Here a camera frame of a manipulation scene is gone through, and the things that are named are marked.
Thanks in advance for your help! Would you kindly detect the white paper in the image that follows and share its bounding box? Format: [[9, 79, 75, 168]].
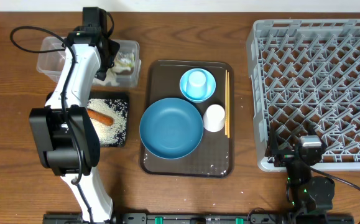
[[111, 61, 134, 75], [93, 76, 119, 86]]

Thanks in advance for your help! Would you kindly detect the green and silver wrapper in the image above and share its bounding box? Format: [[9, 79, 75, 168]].
[[114, 52, 135, 71]]

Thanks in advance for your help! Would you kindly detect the orange carrot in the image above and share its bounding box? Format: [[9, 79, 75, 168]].
[[87, 109, 114, 126]]

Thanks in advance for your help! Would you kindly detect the clear plastic bin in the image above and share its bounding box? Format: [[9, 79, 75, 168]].
[[37, 37, 141, 88]]

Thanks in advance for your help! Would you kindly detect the dark brown serving tray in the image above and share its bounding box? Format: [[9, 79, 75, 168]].
[[140, 60, 234, 178]]

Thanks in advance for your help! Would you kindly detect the light blue plastic cup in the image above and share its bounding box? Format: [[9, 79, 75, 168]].
[[186, 70, 207, 99]]

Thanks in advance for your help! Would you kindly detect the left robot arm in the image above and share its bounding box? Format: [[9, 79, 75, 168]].
[[29, 27, 117, 223]]

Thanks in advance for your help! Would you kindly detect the small light blue bowl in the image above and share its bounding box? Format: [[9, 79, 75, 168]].
[[180, 68, 216, 103]]

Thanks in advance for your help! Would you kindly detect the large blue plate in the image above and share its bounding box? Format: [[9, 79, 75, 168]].
[[139, 98, 204, 160]]

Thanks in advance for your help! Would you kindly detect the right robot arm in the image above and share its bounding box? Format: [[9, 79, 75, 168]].
[[269, 128, 335, 223]]

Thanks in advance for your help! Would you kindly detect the black tray bin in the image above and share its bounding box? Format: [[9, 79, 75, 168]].
[[87, 91, 129, 147]]

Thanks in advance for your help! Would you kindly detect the white paper cup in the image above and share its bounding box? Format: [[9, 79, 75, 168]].
[[203, 104, 226, 133]]

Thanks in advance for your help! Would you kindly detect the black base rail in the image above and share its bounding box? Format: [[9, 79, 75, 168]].
[[42, 212, 355, 224]]

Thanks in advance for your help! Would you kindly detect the pile of white rice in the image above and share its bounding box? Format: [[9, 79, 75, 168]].
[[87, 98, 129, 147]]

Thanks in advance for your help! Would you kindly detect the wooden chopstick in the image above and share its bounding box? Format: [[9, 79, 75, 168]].
[[224, 70, 228, 137], [226, 71, 230, 139]]

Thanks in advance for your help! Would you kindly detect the grey dishwasher rack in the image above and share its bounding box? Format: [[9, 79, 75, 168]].
[[246, 19, 360, 172]]

